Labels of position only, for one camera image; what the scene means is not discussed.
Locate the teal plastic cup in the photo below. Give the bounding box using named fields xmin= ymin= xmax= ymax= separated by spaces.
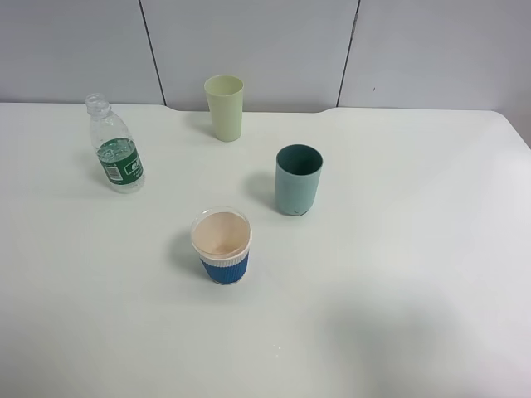
xmin=275 ymin=144 xmax=324 ymax=216

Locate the pale green plastic cup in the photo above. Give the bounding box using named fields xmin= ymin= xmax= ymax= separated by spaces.
xmin=204 ymin=75 xmax=244 ymax=142

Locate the clear plastic water bottle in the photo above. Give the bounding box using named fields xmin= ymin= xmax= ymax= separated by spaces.
xmin=85 ymin=93 xmax=145 ymax=193

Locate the blue sleeved glass cup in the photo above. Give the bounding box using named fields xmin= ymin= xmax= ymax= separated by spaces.
xmin=191 ymin=206 xmax=252 ymax=285

